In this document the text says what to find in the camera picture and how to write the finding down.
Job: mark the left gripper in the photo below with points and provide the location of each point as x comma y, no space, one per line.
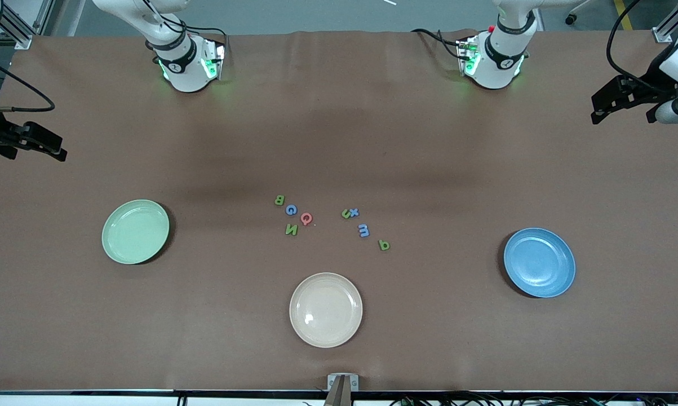
650,89

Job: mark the blue letter G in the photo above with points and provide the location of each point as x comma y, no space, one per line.
288,211

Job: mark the green letter N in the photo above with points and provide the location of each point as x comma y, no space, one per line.
291,230

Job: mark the pink letter Q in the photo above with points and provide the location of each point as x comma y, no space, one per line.
302,217

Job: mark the green letter p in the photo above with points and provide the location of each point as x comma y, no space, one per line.
382,244

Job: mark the blue letter m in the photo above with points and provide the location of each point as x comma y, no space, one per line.
362,230

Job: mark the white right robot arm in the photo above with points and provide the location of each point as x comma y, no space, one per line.
192,82

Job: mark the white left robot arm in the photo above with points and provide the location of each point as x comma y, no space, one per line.
493,78

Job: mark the office chair base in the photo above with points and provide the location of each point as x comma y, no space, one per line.
570,20

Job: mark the green plate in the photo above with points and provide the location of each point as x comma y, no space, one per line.
136,232

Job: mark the blue plate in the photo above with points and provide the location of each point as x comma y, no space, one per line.
539,262

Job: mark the brown table cover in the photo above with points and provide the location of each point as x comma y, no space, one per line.
372,141

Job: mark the black table edge trim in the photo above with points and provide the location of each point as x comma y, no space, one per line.
147,391

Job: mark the beige plate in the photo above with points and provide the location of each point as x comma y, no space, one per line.
326,310

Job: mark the aluminium frame profile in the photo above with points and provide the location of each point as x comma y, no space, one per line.
20,28
665,31

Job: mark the grey metal bracket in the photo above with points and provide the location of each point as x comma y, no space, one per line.
332,381

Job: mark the beige camera pole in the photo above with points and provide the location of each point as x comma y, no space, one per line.
338,395

